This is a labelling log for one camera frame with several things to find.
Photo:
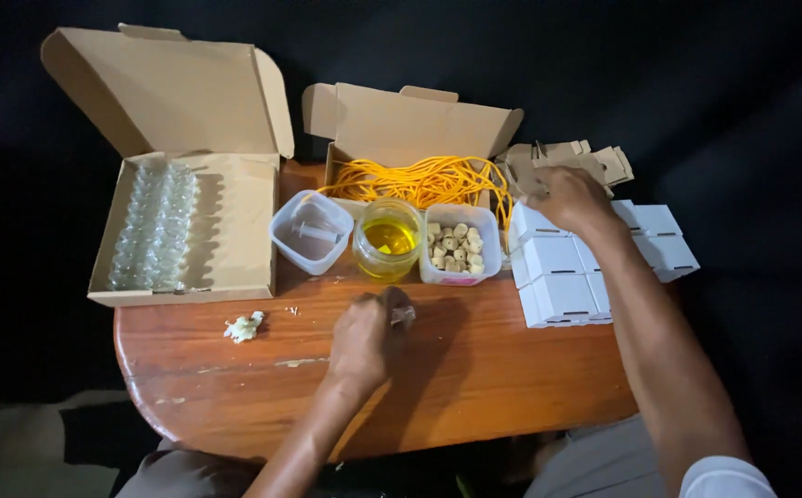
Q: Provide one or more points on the person's left hand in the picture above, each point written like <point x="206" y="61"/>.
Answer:
<point x="363" y="346"/>

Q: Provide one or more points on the person's right hand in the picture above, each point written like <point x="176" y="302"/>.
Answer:
<point x="574" y="197"/>

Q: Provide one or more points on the person's left fingers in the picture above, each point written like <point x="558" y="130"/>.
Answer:
<point x="390" y="299"/>

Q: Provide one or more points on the person's right fingers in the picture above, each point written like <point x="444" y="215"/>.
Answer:
<point x="538" y="188"/>

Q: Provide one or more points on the tiny glass bottle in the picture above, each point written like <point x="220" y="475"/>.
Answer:
<point x="404" y="316"/>

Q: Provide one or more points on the glass jar of yellow oil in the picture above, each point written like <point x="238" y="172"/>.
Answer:
<point x="387" y="238"/>

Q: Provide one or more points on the pile of flat cardboard pieces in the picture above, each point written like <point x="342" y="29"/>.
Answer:
<point x="598" y="162"/>

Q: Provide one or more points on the plastic container with pink label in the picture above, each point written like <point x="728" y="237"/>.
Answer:
<point x="460" y="276"/>

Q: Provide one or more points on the heap of cork stoppers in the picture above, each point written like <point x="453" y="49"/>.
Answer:
<point x="456" y="247"/>

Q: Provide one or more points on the group of white paper boxes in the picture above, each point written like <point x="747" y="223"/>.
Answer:
<point x="556" y="276"/>

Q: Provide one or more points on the clear plastic syringe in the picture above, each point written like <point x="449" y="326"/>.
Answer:
<point x="318" y="232"/>

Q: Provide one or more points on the clear square plastic container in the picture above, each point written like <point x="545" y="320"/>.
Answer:
<point x="290" y="242"/>

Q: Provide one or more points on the small open cardboard box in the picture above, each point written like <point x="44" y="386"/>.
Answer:
<point x="408" y="124"/>

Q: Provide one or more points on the crumpled white tissue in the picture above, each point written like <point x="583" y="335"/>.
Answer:
<point x="243" y="328"/>

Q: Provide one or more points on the group of small glass bottles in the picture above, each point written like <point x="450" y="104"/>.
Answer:
<point x="155" y="221"/>

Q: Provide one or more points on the grey trousers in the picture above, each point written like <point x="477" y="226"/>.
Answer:
<point x="601" y="463"/>

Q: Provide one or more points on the large open cardboard box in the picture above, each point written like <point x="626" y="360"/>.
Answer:
<point x="186" y="97"/>

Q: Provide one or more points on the white shirt sleeve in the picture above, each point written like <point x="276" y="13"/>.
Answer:
<point x="726" y="481"/>

